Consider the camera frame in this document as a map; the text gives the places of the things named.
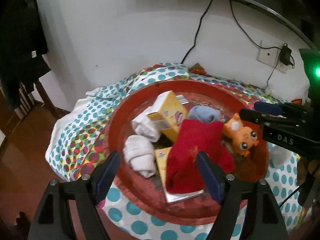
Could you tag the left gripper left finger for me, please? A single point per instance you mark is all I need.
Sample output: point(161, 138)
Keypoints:
point(103, 176)

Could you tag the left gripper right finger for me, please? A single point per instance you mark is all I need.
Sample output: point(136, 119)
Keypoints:
point(212, 175)

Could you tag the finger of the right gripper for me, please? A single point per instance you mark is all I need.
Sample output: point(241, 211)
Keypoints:
point(259, 118)
point(284, 109)

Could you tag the orange rubber toy animal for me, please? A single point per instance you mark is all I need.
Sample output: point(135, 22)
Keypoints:
point(243, 138)

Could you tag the grey-white sock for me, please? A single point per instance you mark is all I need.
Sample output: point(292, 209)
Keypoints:
point(139, 154)

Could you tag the red sock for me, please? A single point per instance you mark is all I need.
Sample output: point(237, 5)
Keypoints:
point(182, 175)

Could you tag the light blue sock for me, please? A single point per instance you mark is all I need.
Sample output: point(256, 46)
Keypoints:
point(204, 114)

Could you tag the yellow box with QR code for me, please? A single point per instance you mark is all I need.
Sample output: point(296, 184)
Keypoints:
point(161, 156)

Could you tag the yellow cartoon box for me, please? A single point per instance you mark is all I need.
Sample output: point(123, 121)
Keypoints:
point(167, 114)

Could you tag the small white yellow box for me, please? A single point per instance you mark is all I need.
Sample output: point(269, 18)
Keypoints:
point(182, 99)

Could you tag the colourful polka dot cloth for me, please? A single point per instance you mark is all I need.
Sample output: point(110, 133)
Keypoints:
point(74, 150)

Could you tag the black power adapter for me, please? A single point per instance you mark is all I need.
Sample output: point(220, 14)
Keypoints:
point(285, 55)

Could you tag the round red tray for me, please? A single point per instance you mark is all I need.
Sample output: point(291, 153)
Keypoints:
point(148, 193)

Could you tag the small red decorative item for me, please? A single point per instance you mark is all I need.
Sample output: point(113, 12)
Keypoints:
point(197, 69)

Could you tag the dark hanging clothes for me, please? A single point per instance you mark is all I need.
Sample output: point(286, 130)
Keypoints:
point(23, 45)

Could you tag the white wall socket plate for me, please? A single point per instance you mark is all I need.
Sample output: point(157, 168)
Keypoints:
point(270, 56)

